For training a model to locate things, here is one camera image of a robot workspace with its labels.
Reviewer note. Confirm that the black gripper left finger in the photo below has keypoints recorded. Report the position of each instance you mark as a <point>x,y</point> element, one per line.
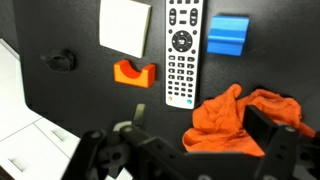
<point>146,150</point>

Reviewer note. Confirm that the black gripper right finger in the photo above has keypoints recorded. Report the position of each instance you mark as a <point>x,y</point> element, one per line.
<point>283,146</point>

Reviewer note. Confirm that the blue star block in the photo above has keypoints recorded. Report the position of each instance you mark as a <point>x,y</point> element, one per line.
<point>228,35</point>

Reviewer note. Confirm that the orange cloth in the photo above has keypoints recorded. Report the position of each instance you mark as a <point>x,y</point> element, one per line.
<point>220,126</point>

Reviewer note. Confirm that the white remote control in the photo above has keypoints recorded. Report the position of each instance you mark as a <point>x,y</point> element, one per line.
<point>181,50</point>

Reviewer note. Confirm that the white drawer cabinet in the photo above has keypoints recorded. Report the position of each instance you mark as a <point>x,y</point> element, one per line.
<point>26,140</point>

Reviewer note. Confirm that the black round cap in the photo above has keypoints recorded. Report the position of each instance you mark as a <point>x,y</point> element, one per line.
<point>60,60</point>

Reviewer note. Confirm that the white notepad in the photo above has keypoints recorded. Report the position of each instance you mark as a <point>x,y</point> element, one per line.
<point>125,26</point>

